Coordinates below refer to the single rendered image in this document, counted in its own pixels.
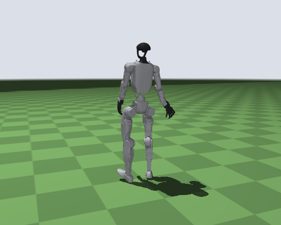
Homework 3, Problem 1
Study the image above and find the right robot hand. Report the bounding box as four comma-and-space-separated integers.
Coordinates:
164, 101, 175, 119

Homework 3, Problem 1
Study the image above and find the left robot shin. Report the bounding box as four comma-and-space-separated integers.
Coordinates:
123, 140, 134, 176

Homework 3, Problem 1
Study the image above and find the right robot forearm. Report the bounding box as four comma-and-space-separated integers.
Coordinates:
157, 88, 167, 106

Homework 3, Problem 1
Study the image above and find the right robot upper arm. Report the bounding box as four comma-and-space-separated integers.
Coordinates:
153, 65, 162, 91

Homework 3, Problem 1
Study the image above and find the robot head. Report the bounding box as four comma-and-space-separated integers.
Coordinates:
136, 43, 151, 64

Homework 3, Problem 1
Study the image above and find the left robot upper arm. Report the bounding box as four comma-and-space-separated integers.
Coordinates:
123, 62, 136, 88

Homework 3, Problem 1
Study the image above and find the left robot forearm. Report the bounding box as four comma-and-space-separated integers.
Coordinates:
118, 81, 127, 103

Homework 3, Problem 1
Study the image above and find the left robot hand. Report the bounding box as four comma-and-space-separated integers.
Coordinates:
117, 100, 123, 115

